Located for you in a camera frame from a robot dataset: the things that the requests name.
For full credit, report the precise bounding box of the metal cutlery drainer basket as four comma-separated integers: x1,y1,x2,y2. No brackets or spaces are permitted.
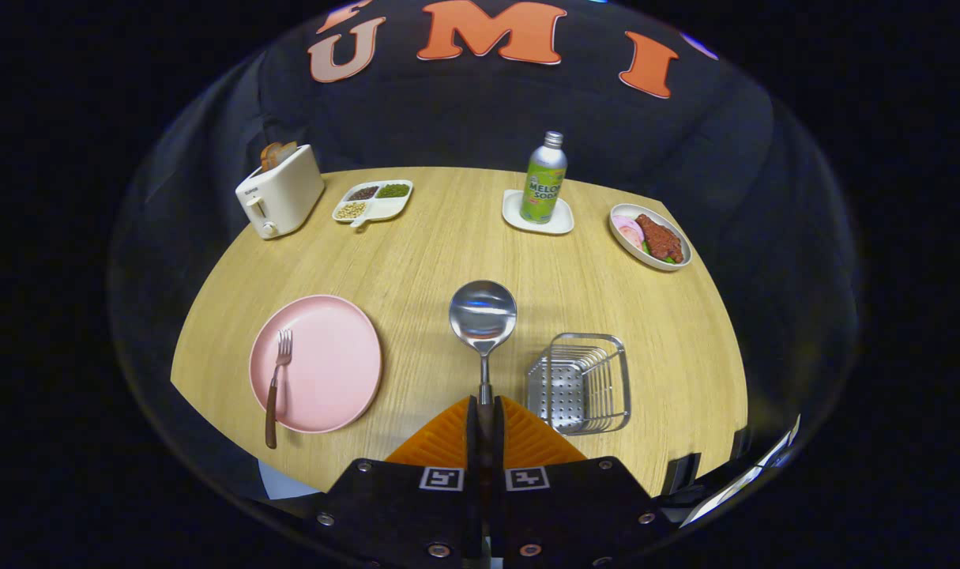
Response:
526,333,632,436

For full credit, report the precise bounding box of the cream white toaster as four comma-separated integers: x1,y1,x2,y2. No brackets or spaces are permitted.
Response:
235,144,326,240

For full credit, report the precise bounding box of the white oval food plate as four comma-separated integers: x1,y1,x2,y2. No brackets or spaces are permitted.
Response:
609,203,693,272

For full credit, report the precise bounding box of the green soda bottle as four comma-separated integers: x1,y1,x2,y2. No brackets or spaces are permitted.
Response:
520,131,568,224

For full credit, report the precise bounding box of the white square coaster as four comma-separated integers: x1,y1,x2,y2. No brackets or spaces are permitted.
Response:
502,189,575,236

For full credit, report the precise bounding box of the fork with brown handle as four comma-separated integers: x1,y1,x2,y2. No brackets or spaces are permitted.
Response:
265,329,293,450

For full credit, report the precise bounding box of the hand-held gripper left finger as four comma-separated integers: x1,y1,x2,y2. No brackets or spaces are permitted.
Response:
314,395,484,569

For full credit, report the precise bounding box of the brown meat piece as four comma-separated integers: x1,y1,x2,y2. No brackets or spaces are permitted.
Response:
634,213,683,263

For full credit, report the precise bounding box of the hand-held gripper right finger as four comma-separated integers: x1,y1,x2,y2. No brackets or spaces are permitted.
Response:
488,395,670,569

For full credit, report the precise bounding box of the white divided snack dish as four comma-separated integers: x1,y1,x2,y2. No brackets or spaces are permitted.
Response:
332,180,414,228

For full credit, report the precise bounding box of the metal spoon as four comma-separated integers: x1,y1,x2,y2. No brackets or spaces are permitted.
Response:
448,280,518,408

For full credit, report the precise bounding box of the pink round plate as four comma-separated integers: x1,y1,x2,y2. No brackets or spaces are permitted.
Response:
249,295,383,434

